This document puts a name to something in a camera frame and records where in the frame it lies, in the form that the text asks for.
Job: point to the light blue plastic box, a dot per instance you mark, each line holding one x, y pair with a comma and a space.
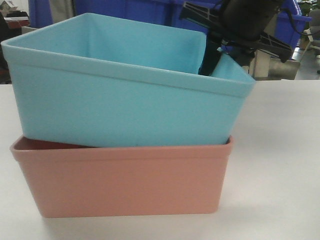
103, 81

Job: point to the blue bin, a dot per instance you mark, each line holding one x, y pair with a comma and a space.
40, 13
283, 27

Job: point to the blue bin upper right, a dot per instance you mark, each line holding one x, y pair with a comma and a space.
283, 27

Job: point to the blue bin upper left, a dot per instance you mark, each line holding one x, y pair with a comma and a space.
40, 13

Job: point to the pink plastic box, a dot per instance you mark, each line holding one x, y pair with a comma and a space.
68, 180

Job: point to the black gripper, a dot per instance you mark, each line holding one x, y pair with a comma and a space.
246, 19

